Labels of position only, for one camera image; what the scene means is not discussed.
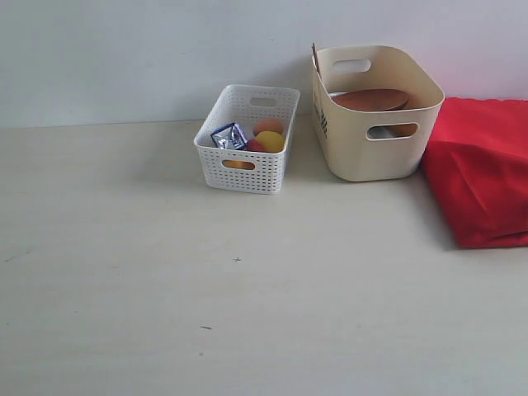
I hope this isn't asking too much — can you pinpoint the orange cheese wedge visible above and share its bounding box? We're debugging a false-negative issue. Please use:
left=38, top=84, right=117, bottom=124
left=222, top=160, right=255, bottom=170

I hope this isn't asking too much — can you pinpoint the red sausage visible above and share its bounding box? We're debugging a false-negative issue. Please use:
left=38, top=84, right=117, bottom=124
left=246, top=139, right=266, bottom=153

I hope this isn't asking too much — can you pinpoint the yellow lemon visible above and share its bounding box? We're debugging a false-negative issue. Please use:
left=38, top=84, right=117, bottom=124
left=255, top=130, right=285, bottom=153

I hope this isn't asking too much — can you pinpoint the blue white snack packet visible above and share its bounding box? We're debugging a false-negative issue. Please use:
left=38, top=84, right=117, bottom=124
left=210, top=122, right=248, bottom=150

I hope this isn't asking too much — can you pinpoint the brown egg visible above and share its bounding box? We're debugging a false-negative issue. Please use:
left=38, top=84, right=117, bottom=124
left=252, top=118, right=284, bottom=136

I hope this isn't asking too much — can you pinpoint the brown oval plate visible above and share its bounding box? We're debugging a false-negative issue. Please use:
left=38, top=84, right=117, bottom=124
left=332, top=88, right=410, bottom=111

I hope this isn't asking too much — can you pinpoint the wooden chopstick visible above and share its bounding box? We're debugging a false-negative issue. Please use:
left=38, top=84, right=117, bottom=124
left=311, top=42, right=322, bottom=81

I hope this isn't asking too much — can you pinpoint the red scalloped cloth mat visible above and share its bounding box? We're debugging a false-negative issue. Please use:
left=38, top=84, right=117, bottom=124
left=422, top=97, right=527, bottom=248

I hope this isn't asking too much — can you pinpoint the pale green bowl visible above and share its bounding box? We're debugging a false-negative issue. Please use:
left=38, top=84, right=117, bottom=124
left=328, top=92, right=348, bottom=98

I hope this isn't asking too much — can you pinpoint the stainless steel cup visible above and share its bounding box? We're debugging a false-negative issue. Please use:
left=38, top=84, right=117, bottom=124
left=367, top=125, right=398, bottom=139

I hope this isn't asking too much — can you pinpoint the white perforated plastic basket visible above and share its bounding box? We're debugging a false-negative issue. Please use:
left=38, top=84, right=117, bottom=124
left=194, top=84, right=300, bottom=194

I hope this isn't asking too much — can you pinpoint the cream plastic bin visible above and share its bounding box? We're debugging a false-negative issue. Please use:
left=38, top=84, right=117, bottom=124
left=312, top=45, right=445, bottom=182

